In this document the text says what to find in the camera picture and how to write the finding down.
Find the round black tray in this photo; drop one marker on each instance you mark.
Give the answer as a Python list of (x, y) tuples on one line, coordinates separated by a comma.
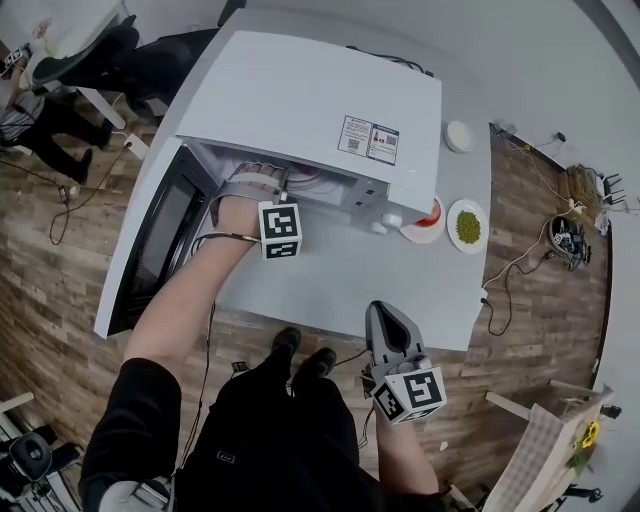
[(565, 234)]

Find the small black camera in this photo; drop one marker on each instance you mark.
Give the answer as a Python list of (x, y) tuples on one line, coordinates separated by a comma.
[(611, 412)]

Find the grey table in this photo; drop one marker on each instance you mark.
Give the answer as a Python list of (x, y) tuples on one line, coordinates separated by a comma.
[(325, 280)]

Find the person's right black shoe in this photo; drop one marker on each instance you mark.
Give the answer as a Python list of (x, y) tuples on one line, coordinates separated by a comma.
[(320, 362)]

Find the person's black shoe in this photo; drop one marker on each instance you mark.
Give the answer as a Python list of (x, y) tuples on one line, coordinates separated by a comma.
[(286, 342), (320, 362)]

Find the grey waist pack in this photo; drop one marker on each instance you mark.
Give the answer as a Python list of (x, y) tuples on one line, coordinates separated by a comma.
[(130, 497)]

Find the brown woven box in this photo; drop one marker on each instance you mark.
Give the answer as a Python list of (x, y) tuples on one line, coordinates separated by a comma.
[(585, 182)]

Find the white round plate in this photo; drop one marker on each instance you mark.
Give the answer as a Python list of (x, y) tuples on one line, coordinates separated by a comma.
[(422, 234), (451, 225)]

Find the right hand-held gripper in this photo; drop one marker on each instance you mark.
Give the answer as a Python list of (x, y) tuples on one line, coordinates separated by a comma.
[(415, 392)]

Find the black office chair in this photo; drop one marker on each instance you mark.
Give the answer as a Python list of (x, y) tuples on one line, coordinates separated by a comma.
[(150, 65)]

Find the white desk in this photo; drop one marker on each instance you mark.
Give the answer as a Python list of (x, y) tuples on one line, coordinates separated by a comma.
[(75, 25)]

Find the person's left hand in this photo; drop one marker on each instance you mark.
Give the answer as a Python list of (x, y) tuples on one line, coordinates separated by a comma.
[(240, 215)]

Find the small white socket adapter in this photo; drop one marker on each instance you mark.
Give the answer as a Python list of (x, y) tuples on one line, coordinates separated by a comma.
[(577, 204)]

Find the small white bowl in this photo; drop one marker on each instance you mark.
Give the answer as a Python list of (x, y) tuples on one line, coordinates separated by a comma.
[(459, 136)]

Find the red apple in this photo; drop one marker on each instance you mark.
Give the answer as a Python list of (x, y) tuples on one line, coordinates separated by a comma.
[(436, 215)]

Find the black antenna router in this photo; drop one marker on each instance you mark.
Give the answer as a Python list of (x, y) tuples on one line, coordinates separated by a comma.
[(614, 190)]

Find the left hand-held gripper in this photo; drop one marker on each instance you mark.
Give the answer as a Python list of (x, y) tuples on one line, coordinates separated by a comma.
[(280, 225)]

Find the black power adapter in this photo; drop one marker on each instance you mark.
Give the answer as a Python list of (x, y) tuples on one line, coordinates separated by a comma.
[(63, 192)]

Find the yellow sunflower bouquet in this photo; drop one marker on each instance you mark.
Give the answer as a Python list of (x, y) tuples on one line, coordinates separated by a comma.
[(590, 435)]

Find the narrow black backrest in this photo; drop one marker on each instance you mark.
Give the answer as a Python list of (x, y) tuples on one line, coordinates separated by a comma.
[(232, 10)]

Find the person's black trousers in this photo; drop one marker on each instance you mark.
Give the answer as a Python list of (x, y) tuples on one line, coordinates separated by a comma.
[(280, 420)]

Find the person's left black shoe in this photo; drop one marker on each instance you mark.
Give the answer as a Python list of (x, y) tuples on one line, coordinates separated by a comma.
[(286, 342)]

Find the checked cloth table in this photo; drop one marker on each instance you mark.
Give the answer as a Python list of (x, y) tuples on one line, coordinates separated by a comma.
[(535, 460)]

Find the light wooden bar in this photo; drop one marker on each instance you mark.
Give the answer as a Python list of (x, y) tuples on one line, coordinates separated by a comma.
[(575, 388), (507, 405)]

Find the person's black shirt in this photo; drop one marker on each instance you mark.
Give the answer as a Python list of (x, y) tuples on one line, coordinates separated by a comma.
[(140, 415)]

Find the white microwave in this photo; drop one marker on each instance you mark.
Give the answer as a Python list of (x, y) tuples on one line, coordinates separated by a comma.
[(300, 85)]

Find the person's left forearm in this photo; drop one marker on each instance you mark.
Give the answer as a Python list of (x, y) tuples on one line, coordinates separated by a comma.
[(190, 300)]

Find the pile of green peas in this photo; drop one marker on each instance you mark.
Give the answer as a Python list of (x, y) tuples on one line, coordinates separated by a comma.
[(469, 227)]

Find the person's right forearm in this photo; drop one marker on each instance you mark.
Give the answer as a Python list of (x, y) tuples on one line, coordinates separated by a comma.
[(400, 450)]

